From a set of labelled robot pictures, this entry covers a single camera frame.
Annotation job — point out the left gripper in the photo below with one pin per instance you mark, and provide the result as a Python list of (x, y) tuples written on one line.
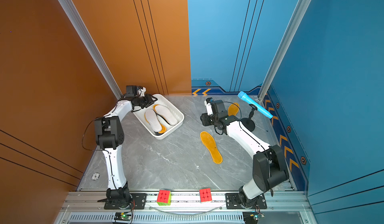
[(150, 100)]

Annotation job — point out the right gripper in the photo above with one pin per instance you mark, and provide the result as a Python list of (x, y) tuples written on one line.
[(204, 120)]

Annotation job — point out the white plastic storage box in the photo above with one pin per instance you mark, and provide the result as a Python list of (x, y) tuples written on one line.
[(162, 101)]

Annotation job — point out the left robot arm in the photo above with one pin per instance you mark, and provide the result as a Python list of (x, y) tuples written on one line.
[(110, 136)]

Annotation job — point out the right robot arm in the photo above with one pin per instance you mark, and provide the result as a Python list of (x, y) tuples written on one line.
[(269, 163)]

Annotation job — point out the black microphone stand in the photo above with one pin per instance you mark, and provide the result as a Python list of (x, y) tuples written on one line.
[(248, 122)]

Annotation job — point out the blue toy microphone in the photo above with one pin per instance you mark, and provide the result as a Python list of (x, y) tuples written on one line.
[(246, 98)]

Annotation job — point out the right rubik cube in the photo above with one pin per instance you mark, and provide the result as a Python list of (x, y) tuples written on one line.
[(205, 195)]

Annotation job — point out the rubik cube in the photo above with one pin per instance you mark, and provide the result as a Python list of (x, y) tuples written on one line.
[(164, 198), (205, 195)]

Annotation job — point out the left rubik cube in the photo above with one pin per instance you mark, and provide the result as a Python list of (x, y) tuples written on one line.
[(164, 198)]

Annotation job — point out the right green circuit board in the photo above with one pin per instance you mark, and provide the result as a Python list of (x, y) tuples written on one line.
[(252, 218)]

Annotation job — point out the green circuit board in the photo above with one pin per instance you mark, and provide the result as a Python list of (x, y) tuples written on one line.
[(123, 218), (252, 218)]

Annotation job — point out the left green circuit board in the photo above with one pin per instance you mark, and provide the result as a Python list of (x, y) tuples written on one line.
[(123, 218)]

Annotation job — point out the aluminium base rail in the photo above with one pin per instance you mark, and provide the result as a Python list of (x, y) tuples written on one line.
[(283, 207)]

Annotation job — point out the left aluminium corner post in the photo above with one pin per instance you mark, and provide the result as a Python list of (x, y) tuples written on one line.
[(82, 31)]

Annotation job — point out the aluminium corner post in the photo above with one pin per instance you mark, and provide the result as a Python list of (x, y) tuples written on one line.
[(292, 27), (82, 31)]

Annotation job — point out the right aluminium corner post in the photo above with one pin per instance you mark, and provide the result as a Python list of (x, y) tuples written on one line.
[(292, 27)]

